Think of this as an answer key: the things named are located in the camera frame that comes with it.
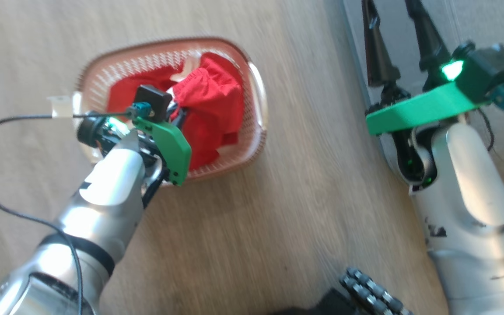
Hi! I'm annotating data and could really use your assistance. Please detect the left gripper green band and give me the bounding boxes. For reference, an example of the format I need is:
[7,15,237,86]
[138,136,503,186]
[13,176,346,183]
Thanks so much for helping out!
[77,105,192,187]

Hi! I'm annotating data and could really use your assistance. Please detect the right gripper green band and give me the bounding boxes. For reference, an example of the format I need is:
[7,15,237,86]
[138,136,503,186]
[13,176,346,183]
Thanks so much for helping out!
[361,0,485,187]

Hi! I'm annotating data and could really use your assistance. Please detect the red clothing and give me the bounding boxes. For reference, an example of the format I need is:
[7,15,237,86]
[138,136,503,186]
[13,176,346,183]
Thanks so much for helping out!
[106,52,245,171]

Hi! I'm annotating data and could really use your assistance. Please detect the cream laundry basket brown rim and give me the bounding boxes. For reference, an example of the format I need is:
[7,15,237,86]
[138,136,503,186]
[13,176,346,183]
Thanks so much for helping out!
[46,37,269,182]

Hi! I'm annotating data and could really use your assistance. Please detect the grey fabric sofa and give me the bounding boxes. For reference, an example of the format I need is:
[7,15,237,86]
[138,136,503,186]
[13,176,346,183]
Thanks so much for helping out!
[343,0,504,206]

